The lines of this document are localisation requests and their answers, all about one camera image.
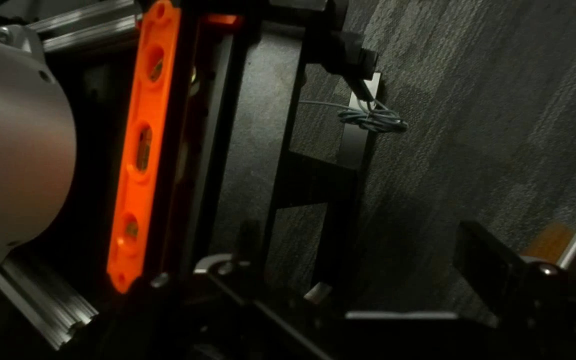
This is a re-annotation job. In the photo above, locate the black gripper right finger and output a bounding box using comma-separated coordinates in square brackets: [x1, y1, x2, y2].
[453, 221, 570, 327]

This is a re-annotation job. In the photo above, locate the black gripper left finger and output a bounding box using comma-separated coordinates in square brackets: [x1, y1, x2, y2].
[195, 219, 266, 309]

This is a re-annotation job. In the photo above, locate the aluminium extrusion rail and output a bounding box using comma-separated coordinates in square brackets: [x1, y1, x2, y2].
[27, 0, 145, 57]

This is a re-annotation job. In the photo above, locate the grey cable bundle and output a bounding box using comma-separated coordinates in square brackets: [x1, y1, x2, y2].
[336, 98, 413, 135]

